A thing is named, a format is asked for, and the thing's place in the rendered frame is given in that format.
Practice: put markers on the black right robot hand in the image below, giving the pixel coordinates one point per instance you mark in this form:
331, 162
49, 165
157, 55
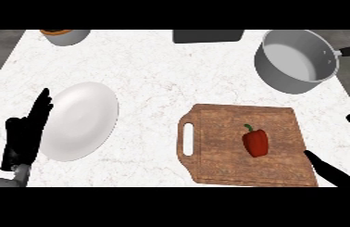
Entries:
328, 172

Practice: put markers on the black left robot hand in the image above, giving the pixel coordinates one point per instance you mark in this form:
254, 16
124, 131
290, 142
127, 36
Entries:
28, 135

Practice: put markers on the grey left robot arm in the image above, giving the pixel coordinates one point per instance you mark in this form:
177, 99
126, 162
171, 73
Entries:
13, 177

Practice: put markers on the red bell pepper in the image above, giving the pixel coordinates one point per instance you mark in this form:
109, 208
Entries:
256, 142

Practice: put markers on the brown wooden cutting board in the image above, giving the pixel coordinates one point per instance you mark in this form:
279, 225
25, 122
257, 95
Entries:
245, 145

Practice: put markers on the grey metal pot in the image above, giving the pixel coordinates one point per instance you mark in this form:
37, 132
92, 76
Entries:
295, 60

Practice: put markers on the white oval plate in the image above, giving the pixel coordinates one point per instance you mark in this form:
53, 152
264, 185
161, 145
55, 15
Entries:
78, 121

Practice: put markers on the grey cup with orange contents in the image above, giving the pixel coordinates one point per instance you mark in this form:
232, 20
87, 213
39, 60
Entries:
64, 36

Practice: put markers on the dark grey rectangular appliance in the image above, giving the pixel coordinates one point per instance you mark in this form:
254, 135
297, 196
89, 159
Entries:
207, 36

